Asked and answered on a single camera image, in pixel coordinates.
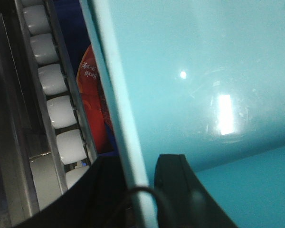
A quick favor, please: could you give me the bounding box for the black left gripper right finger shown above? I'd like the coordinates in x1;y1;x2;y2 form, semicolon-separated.
154;154;236;228

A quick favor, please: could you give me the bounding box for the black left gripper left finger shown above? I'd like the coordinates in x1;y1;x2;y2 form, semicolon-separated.
18;157;127;228

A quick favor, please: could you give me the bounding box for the light blue plastic bin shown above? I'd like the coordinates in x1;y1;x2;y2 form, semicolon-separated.
80;0;285;228

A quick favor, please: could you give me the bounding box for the white roller track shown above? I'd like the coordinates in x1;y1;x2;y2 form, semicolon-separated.
15;0;97;192

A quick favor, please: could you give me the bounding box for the red printed package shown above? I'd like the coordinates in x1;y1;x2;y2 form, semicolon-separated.
76;46;114;154

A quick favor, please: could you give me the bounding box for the black cable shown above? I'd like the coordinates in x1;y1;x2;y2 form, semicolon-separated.
109;186;169;228

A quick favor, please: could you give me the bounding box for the metal divider rail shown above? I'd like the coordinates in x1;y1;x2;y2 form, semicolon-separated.
0;1;39;228

